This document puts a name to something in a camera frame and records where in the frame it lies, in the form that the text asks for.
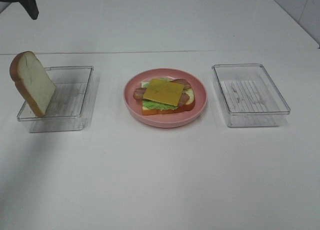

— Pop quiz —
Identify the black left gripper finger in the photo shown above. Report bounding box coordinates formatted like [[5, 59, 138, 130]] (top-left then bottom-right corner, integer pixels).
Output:
[[19, 0, 39, 20]]

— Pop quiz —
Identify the bread slice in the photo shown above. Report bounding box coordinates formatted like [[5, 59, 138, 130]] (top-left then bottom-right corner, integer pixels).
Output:
[[9, 51, 56, 117], [141, 88, 196, 116]]

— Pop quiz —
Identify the bacon strip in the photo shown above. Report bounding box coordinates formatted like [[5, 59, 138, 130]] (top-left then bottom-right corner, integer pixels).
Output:
[[170, 79, 191, 90], [133, 87, 190, 107]]

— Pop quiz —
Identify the green lettuce leaf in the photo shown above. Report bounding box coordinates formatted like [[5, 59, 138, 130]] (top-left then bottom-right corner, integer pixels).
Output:
[[140, 77, 178, 111]]

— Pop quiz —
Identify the yellow cheese slice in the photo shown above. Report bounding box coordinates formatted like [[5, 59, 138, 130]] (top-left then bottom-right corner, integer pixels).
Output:
[[143, 79, 184, 106]]

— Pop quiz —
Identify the clear plastic left bin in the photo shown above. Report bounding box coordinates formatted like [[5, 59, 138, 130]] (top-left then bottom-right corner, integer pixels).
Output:
[[16, 66, 100, 133]]

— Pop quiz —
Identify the clear plastic bin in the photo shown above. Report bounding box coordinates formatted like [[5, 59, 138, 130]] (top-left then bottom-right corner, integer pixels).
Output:
[[16, 66, 100, 133], [212, 63, 291, 127]]

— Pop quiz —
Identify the pink round plate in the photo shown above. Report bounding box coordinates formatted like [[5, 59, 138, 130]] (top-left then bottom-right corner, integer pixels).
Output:
[[123, 68, 208, 128]]

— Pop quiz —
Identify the clear plastic right bin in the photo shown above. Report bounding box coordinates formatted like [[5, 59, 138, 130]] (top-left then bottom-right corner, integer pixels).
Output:
[[212, 63, 291, 127]]

